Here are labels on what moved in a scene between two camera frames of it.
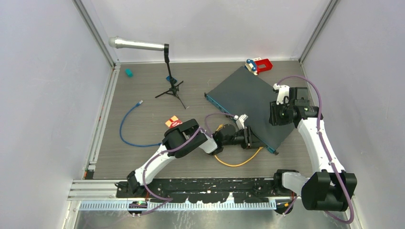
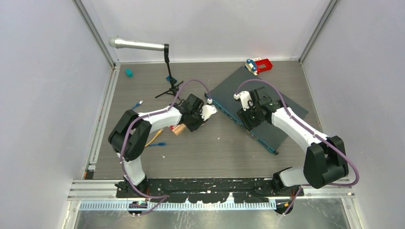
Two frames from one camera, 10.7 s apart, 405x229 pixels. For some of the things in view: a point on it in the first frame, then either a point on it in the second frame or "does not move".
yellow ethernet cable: (219, 127) → (158, 133)
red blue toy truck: (257, 65) does not move
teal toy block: (128, 72) does not move
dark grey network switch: (245, 93) does not move
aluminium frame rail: (106, 189) does not move
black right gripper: (275, 119) → (244, 117)
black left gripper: (248, 142) → (192, 128)
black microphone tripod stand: (175, 88) does not move
